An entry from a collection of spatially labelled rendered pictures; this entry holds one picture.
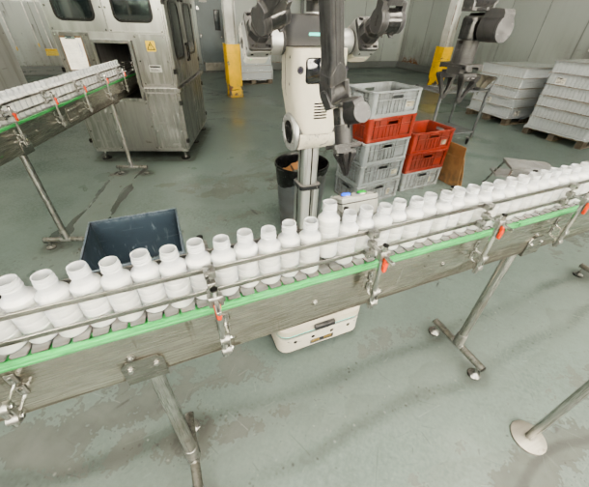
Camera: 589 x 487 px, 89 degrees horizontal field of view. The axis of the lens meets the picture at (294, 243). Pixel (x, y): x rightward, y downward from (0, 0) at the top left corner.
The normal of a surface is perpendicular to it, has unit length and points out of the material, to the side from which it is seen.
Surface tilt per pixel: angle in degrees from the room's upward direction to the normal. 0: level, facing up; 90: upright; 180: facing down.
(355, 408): 0
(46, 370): 90
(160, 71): 90
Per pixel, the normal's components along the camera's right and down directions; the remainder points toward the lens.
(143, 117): 0.08, 0.60
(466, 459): 0.03, -0.80
